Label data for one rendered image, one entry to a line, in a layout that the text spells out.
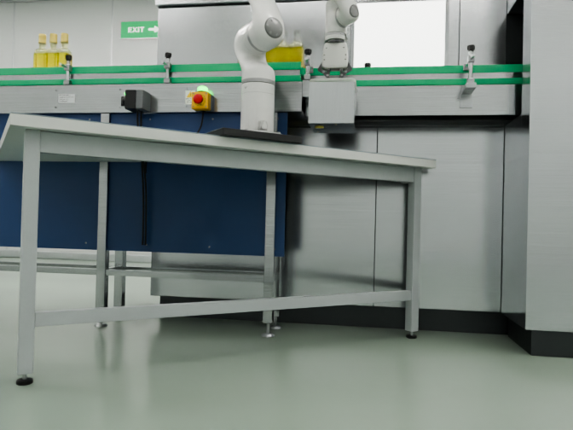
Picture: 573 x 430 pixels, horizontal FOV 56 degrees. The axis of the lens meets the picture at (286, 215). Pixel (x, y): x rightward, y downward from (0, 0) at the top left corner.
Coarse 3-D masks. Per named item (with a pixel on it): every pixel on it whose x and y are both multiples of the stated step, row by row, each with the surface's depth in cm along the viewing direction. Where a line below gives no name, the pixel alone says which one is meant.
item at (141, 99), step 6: (126, 90) 221; (132, 90) 221; (138, 90) 220; (144, 90) 221; (126, 96) 221; (132, 96) 221; (138, 96) 220; (144, 96) 221; (150, 96) 227; (126, 102) 221; (132, 102) 221; (138, 102) 220; (144, 102) 222; (126, 108) 221; (132, 108) 221; (138, 108) 221; (144, 108) 222
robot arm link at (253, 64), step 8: (240, 32) 192; (240, 40) 192; (240, 48) 193; (248, 48) 191; (240, 56) 193; (248, 56) 193; (256, 56) 194; (264, 56) 198; (240, 64) 191; (248, 64) 188; (256, 64) 187; (264, 64) 188; (248, 72) 187; (256, 72) 186; (264, 72) 186; (272, 72) 189; (248, 80) 187; (256, 80) 186; (264, 80) 186; (272, 80) 189
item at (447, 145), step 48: (192, 0) 255; (240, 0) 252; (288, 0) 249; (480, 0) 237; (192, 48) 257; (480, 48) 236; (336, 144) 246; (384, 144) 242; (432, 144) 239; (480, 144) 236
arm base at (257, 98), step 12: (252, 84) 186; (264, 84) 186; (252, 96) 186; (264, 96) 186; (240, 108) 191; (252, 108) 186; (264, 108) 186; (240, 120) 190; (252, 120) 186; (264, 120) 187; (276, 132) 186
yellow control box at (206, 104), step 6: (192, 96) 218; (204, 96) 217; (210, 96) 219; (192, 102) 218; (204, 102) 217; (210, 102) 220; (192, 108) 218; (198, 108) 218; (204, 108) 217; (210, 108) 220
